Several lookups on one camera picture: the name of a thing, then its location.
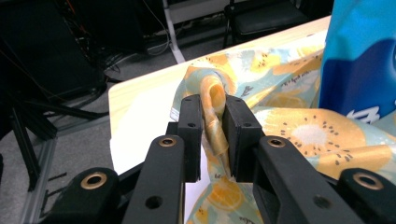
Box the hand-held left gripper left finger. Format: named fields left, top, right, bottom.
left=121, top=94, right=204, bottom=224

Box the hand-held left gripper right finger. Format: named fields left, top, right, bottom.
left=222, top=94, right=365, bottom=224

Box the fruit print cloth bag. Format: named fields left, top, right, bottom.
left=170, top=38, right=396, bottom=224

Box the blue snack packet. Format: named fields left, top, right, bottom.
left=318, top=0, right=396, bottom=124

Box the white table mat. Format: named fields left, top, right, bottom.
left=110, top=71, right=206, bottom=223

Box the white desk leg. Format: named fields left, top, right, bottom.
left=162, top=0, right=194, bottom=64

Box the black metal stand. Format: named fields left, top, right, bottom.
left=0, top=90, right=108, bottom=192

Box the black equipment cabinet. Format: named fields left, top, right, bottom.
left=0, top=0, right=106, bottom=97

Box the tangle of cables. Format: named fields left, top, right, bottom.
left=62, top=0, right=172, bottom=83

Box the aluminium floor rail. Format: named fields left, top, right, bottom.
left=20, top=138, right=59, bottom=224

